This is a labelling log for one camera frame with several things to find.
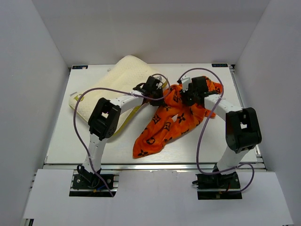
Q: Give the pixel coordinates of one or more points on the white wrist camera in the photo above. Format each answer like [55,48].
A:
[185,81]
[159,78]

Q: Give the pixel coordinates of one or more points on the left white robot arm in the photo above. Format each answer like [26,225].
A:
[105,116]

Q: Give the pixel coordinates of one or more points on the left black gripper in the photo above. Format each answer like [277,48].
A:
[158,102]

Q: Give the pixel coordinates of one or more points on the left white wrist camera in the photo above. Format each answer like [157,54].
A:
[159,78]

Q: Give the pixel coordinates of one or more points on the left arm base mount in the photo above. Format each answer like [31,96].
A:
[81,187]

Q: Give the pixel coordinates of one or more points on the orange patterned pillowcase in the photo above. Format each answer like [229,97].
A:
[169,123]

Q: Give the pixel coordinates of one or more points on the aluminium table rail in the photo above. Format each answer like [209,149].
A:
[257,166]

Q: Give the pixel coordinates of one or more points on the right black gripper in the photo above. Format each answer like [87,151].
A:
[183,95]

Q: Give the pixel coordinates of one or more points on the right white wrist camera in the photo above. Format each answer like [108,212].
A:
[185,81]

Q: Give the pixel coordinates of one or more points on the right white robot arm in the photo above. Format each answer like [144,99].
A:
[242,130]

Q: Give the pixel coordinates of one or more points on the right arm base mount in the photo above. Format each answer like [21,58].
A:
[218,184]

